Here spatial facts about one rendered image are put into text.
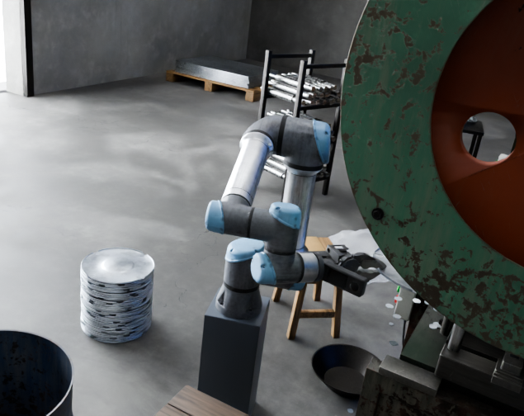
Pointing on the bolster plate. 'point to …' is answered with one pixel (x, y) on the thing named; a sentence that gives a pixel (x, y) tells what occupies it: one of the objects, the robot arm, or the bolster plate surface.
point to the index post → (456, 338)
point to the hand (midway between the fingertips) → (383, 269)
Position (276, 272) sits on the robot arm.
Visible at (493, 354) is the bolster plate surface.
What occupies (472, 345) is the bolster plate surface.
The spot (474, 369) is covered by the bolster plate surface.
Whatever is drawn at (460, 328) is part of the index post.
